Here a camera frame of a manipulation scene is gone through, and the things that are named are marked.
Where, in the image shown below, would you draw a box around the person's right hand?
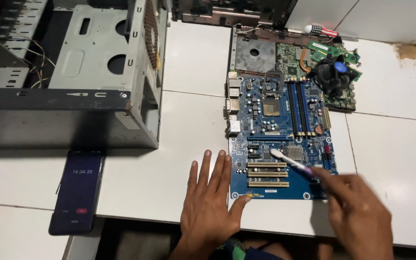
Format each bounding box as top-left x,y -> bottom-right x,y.
311,166 -> 395,260

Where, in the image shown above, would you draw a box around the person's left hand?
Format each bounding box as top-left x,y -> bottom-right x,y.
179,149 -> 252,250

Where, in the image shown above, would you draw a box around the white purple toothbrush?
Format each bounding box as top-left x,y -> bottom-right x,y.
270,149 -> 316,178

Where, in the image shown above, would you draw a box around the blue computer motherboard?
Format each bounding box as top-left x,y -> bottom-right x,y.
227,70 -> 339,201

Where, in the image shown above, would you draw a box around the dark patterned clothing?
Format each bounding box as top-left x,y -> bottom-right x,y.
218,238 -> 284,260

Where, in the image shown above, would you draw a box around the black processor cooler fan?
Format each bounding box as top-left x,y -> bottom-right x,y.
311,54 -> 355,99

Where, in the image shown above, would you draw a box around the green laptop circuit board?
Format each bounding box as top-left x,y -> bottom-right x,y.
276,41 -> 363,112

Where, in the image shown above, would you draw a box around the green memory modules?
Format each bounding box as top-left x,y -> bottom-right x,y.
308,40 -> 361,65

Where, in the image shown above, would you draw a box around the grey metal plate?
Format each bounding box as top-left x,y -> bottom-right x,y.
229,26 -> 279,77

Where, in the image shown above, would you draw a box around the dark laptop chassis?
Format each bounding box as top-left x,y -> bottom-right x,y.
171,0 -> 299,30

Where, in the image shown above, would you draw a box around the black smartphone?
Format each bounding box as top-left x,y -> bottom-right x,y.
48,150 -> 106,236

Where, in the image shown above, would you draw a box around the grey metal computer case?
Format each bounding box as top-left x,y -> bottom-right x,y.
0,0 -> 169,151

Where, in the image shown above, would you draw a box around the striped handle screwdriver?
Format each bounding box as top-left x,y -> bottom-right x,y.
303,24 -> 339,38

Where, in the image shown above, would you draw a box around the bundle of case wires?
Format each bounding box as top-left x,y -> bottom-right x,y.
7,34 -> 57,89

